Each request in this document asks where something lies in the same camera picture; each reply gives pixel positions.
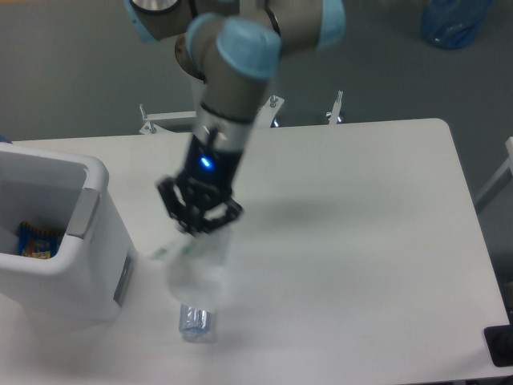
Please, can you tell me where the white frame at right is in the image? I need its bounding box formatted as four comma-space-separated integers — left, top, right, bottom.
474, 136, 512, 213

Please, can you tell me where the colourful snack wrapper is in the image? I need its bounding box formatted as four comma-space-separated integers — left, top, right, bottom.
18, 221, 64, 260

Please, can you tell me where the white trash can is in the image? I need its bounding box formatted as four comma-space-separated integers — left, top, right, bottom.
1, 143, 136, 321

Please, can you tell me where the white middle bracket with bolt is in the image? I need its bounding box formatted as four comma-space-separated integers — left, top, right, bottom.
253, 95, 285, 129

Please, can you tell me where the white plastic bag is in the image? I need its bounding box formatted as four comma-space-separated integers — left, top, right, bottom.
150, 227, 232, 312

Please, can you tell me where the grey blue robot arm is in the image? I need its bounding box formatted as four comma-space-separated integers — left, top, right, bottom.
125, 1, 346, 235

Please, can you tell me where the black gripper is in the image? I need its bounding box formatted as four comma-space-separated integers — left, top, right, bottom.
156, 136, 244, 234

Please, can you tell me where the clear plastic water bottle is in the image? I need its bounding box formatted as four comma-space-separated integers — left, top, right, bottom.
179, 304, 216, 343

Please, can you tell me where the white left bracket with bolts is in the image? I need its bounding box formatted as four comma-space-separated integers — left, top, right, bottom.
139, 104, 196, 135

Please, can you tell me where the white bracket with bolt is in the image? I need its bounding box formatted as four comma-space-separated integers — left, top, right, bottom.
253, 95, 285, 129
325, 90, 345, 125

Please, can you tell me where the white right bracket with bolt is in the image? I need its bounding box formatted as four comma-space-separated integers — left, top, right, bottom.
325, 90, 345, 125

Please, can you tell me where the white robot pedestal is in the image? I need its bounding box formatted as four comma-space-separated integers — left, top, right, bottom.
172, 33, 206, 132

